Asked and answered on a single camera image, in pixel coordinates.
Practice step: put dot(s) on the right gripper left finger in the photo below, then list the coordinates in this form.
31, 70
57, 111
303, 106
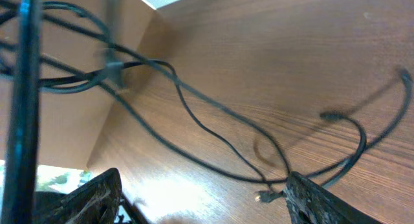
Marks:
95, 202

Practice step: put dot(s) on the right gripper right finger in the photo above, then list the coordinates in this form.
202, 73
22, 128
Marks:
309, 203

